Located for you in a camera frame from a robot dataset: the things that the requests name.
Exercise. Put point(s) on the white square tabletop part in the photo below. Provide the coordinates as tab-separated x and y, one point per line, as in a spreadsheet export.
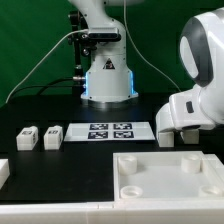
162	176

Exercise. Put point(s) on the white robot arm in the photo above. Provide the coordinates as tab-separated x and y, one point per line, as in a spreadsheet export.
201	52

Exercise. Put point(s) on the white fiducial marker plate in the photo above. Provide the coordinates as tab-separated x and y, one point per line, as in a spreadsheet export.
118	131

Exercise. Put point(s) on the white front obstacle bar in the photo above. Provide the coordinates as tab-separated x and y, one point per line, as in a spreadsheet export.
122	212

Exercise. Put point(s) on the white left obstacle bar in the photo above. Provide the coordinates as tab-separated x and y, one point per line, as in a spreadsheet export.
4	171

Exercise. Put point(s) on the black camera stand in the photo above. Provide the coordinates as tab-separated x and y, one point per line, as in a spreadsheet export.
82	46

